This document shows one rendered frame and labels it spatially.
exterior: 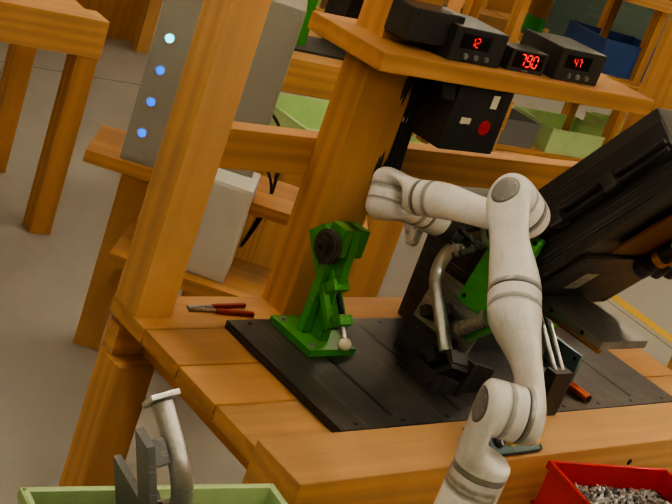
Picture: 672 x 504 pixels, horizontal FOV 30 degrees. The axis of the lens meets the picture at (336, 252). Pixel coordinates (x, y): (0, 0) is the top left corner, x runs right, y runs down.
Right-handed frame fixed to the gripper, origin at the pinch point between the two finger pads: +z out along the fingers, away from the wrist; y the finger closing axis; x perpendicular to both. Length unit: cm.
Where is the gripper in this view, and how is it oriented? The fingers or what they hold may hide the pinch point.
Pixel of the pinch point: (476, 236)
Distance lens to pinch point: 269.1
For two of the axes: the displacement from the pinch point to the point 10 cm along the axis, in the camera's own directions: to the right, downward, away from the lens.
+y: -0.2, -9.3, 3.6
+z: 6.5, 2.6, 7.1
